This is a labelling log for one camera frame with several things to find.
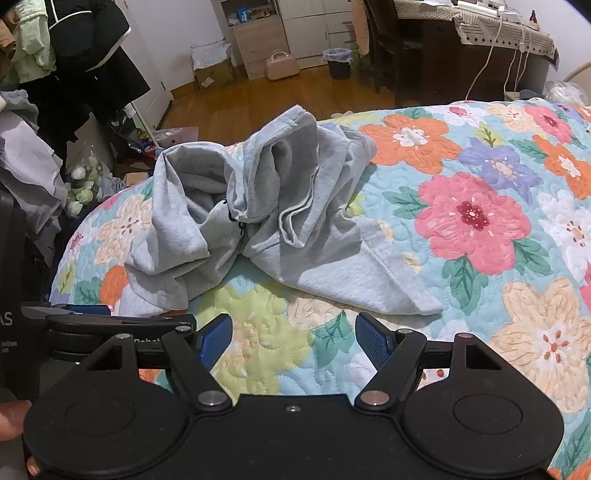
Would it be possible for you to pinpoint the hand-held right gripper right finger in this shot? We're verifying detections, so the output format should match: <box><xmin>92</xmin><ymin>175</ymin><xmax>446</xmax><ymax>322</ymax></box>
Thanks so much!
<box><xmin>355</xmin><ymin>311</ymin><xmax>504</xmax><ymax>413</ymax></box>

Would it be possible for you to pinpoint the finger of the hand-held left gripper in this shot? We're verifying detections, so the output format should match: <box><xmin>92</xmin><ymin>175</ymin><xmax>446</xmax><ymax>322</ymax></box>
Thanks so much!
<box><xmin>21</xmin><ymin>302</ymin><xmax>112</xmax><ymax>320</ymax></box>
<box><xmin>44</xmin><ymin>314</ymin><xmax>198</xmax><ymax>366</ymax></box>

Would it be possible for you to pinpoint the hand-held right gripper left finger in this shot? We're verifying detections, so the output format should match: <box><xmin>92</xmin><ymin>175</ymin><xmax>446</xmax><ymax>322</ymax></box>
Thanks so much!
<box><xmin>81</xmin><ymin>313</ymin><xmax>233</xmax><ymax>413</ymax></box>

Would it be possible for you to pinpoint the grey sweatshirt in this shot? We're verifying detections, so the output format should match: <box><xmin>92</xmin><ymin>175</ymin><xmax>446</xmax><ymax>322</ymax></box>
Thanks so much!
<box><xmin>124</xmin><ymin>105</ymin><xmax>444</xmax><ymax>317</ymax></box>

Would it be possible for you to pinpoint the person's left hand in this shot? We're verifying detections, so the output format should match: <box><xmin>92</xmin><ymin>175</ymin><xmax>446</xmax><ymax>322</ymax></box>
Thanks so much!
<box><xmin>0</xmin><ymin>400</ymin><xmax>43</xmax><ymax>477</ymax></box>

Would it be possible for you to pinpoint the floral quilt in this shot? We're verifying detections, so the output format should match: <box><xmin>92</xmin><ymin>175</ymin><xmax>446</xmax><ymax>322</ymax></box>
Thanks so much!
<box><xmin>48</xmin><ymin>99</ymin><xmax>591</xmax><ymax>480</ymax></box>

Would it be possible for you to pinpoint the light grey garment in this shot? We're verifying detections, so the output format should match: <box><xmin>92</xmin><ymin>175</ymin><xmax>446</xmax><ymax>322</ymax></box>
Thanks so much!
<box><xmin>0</xmin><ymin>90</ymin><xmax>68</xmax><ymax>214</ymax></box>

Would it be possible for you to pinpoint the light green garment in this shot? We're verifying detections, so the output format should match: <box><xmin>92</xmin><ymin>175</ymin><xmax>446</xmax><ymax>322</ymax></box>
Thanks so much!
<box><xmin>9</xmin><ymin>0</ymin><xmax>59</xmax><ymax>85</ymax></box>

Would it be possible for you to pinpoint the black jacket with white piping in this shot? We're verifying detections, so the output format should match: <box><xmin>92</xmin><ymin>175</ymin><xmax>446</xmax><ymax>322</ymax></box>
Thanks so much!
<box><xmin>28</xmin><ymin>0</ymin><xmax>151</xmax><ymax>145</ymax></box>

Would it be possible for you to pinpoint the cardboard box with white liner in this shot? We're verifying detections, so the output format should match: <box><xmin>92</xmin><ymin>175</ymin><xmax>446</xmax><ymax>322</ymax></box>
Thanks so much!
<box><xmin>191</xmin><ymin>42</ymin><xmax>236</xmax><ymax>91</ymax></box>

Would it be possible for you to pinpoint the black trash bin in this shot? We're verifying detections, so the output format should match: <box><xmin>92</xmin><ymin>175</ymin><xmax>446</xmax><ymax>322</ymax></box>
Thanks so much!
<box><xmin>322</xmin><ymin>47</ymin><xmax>354</xmax><ymax>80</ymax></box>

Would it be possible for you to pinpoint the dark wooden desk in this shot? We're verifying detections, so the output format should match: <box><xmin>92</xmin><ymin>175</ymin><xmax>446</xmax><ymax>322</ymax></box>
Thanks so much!
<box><xmin>396</xmin><ymin>13</ymin><xmax>551</xmax><ymax>110</ymax></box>

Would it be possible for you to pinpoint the pink vanity case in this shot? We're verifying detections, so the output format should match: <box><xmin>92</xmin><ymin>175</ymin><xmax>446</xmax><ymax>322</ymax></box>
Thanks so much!
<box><xmin>264</xmin><ymin>50</ymin><xmax>301</xmax><ymax>83</ymax></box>

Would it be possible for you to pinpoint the dark wooden chair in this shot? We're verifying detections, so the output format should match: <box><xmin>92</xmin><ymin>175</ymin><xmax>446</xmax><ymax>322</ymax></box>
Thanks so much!
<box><xmin>361</xmin><ymin>0</ymin><xmax>424</xmax><ymax>96</ymax></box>

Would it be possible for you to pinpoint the light wooden cabinet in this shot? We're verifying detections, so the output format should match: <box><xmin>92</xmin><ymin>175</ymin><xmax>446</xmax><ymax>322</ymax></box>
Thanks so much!
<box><xmin>219</xmin><ymin>0</ymin><xmax>290</xmax><ymax>81</ymax></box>

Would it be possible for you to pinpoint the clear plastic bag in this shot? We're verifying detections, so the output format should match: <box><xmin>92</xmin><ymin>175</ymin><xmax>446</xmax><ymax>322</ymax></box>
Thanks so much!
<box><xmin>542</xmin><ymin>80</ymin><xmax>591</xmax><ymax>106</ymax></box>

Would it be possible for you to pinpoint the white cabinet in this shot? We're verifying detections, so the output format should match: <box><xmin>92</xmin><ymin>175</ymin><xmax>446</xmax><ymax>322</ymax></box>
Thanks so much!
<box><xmin>276</xmin><ymin>0</ymin><xmax>370</xmax><ymax>71</ymax></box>

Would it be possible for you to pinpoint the patterned tablecloth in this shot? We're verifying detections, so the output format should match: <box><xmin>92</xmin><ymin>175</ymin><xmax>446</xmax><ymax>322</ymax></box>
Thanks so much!
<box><xmin>394</xmin><ymin>0</ymin><xmax>559</xmax><ymax>60</ymax></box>

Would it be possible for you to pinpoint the white power strip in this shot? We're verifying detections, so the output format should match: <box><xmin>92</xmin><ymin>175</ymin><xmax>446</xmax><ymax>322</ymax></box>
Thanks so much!
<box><xmin>456</xmin><ymin>0</ymin><xmax>509</xmax><ymax>13</ymax></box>

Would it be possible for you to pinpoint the white cable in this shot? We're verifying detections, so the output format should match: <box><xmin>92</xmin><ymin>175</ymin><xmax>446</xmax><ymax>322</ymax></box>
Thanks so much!
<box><xmin>464</xmin><ymin>9</ymin><xmax>532</xmax><ymax>101</ymax></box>

